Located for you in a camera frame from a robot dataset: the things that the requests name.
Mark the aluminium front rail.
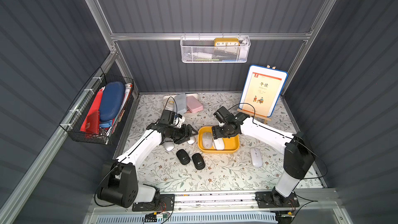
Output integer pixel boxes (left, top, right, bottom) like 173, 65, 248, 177
90, 189, 340, 214

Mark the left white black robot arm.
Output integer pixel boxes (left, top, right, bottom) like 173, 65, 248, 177
93, 110, 199, 208

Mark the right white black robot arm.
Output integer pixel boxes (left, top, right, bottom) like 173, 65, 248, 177
212, 107, 316, 201

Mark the yellow plastic storage box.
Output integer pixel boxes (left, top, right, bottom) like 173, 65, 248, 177
197, 127, 240, 154

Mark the pink box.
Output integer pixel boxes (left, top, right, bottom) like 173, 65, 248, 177
187, 96, 204, 113

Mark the blue oval case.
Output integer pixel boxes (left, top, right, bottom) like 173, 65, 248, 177
99, 82, 125, 122

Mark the yellow clock in basket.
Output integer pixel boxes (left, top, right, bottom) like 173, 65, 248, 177
214, 38, 240, 47

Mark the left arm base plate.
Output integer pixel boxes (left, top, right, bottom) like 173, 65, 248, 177
132, 194, 176, 212

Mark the black mouse upper row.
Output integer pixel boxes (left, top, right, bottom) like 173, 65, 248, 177
174, 136, 184, 144

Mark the white wire mesh basket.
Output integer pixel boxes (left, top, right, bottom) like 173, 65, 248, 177
180, 35, 251, 63

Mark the red folder in basket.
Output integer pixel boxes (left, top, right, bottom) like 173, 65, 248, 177
80, 87, 105, 134

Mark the black wire wall basket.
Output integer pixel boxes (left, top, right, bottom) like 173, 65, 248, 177
60, 68, 135, 145

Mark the silver mouse beside box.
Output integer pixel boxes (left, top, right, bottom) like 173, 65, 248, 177
187, 136, 197, 145

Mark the grey mouse row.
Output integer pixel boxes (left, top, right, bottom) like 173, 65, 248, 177
202, 132, 213, 149

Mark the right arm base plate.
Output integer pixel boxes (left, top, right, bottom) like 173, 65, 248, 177
255, 191, 300, 209

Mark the grey pencil case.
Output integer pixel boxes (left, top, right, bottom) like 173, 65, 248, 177
173, 93, 187, 115

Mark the white tray with tape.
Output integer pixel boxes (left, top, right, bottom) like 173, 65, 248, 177
162, 93, 199, 116

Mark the book on blue board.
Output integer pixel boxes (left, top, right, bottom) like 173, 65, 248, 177
238, 64, 289, 118

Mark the wooden easel stand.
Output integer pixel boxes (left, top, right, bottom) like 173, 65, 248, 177
236, 65, 277, 128

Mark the white mouse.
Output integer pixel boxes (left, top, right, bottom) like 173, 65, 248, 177
250, 148, 263, 168
212, 138, 225, 150

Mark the silver mouse far left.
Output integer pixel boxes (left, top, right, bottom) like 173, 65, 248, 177
163, 142, 175, 151

